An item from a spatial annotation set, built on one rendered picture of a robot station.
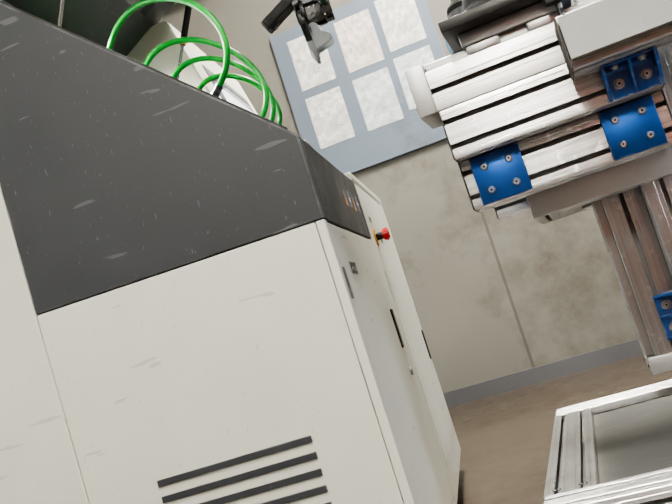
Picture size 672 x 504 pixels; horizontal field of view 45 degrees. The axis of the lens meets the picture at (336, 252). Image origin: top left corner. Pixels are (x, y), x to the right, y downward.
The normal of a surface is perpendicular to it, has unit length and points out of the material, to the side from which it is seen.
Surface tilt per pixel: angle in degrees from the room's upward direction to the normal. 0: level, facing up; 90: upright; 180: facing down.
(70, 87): 90
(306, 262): 90
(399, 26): 90
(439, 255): 90
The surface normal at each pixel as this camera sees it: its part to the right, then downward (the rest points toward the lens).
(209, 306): -0.17, -0.04
